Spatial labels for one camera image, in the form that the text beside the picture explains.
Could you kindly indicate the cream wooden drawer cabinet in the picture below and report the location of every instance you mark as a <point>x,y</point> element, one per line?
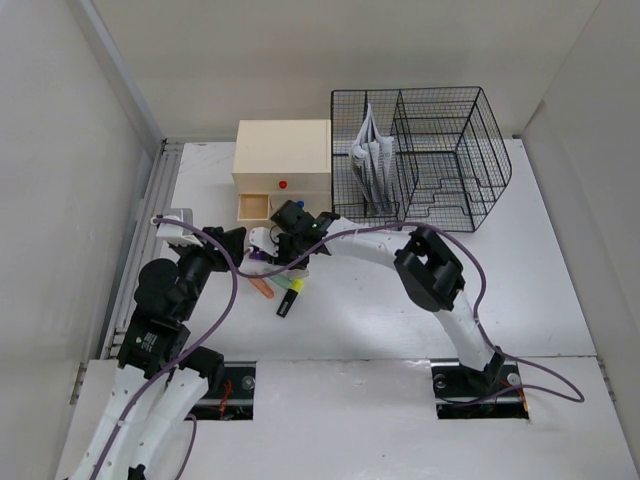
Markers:
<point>280,160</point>

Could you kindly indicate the black wire mesh organizer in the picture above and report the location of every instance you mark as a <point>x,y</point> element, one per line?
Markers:
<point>450,163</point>

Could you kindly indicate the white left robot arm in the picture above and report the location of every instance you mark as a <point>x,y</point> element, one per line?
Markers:
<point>158,380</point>

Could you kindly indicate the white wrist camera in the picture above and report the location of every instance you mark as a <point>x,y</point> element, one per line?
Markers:
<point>173,234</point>
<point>263,238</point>

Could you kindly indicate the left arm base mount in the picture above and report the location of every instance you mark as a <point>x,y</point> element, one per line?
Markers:
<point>234,399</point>

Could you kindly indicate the yellow black highlighter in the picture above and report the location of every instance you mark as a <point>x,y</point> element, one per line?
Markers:
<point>289,298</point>

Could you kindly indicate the white instruction booklet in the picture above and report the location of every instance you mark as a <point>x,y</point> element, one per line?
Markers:
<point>372,159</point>

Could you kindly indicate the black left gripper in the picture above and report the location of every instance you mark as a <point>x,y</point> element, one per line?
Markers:
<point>230,240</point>

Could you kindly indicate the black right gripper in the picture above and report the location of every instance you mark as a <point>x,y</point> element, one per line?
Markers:
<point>281,260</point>

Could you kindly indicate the aluminium rail frame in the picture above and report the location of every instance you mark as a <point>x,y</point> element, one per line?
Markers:
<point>114,238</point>

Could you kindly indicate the green highlighter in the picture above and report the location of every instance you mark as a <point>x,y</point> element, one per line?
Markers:
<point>278,279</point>

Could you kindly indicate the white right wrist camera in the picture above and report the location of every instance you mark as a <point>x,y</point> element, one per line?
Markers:
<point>263,238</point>

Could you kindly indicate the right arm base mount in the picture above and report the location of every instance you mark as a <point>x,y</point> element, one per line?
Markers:
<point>462,393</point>

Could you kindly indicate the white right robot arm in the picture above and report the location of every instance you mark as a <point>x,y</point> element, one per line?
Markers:
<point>429,271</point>

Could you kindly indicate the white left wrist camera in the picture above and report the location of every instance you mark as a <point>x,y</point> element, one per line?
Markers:
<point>173,234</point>

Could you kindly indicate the orange highlighter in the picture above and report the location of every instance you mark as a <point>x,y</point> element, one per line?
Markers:
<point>263,287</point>

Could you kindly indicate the purple black highlighter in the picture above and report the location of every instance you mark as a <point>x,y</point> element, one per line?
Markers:
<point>259,255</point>

